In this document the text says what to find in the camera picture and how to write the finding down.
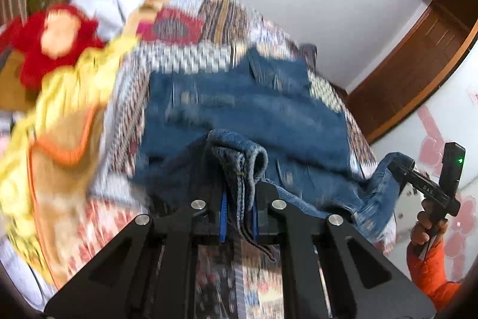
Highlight red plush toy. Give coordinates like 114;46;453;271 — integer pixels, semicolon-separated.
0;3;107;88

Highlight person's right forearm orange sleeve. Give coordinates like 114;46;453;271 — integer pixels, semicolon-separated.
406;239;464;305

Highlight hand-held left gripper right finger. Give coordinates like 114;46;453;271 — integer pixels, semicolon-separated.
252;180;436;319

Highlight brown wooden door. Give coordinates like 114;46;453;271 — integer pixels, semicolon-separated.
347;0;478;144

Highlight grey backpack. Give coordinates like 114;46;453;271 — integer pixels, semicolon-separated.
299;43;319;71

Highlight wooden nightstand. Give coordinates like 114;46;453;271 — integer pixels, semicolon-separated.
0;50;38;112

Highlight blue denim jacket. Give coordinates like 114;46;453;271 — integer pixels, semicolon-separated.
129;48;411;262

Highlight white sliding door pink decals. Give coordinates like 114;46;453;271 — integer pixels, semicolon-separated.
370;31;478;282

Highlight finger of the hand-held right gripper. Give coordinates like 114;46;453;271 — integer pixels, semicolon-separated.
388;159;416;189

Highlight white pillow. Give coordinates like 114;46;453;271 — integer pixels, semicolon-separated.
71;0;150;39

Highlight person's right hand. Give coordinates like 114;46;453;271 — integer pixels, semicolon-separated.
410;199;449;247

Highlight yellow blanket orange trim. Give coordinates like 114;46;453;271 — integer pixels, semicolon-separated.
0;35;150;290

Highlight patchwork bedspread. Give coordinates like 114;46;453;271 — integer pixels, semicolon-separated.
48;0;396;319

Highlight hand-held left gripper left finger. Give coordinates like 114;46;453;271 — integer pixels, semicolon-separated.
44;132;229;319

